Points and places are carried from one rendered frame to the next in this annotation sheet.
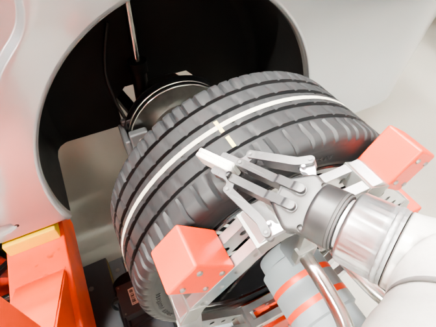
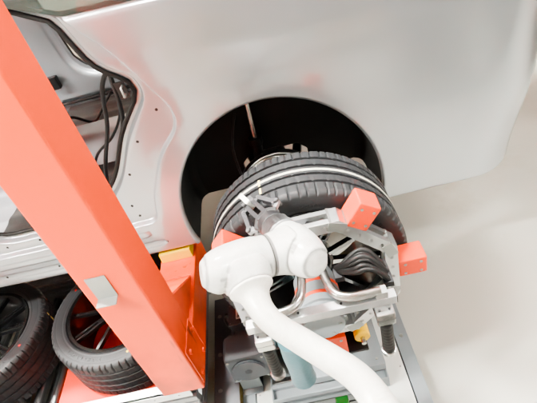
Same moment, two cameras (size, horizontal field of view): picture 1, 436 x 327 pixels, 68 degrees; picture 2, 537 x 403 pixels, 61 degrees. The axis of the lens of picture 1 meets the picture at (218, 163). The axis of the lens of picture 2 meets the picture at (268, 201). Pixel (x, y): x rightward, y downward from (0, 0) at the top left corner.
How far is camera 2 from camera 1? 0.95 m
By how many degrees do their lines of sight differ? 25
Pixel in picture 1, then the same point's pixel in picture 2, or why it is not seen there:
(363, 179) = (328, 217)
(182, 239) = (221, 235)
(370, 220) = (271, 221)
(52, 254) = (185, 265)
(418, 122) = not seen: outside the picture
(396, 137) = (354, 195)
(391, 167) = (350, 213)
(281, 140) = (283, 192)
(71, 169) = not seen: hidden behind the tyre
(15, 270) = (164, 272)
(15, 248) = (165, 257)
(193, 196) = (236, 218)
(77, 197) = not seen: hidden behind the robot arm
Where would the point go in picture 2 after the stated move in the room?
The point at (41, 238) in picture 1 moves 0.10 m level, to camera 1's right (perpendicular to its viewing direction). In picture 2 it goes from (180, 253) to (200, 257)
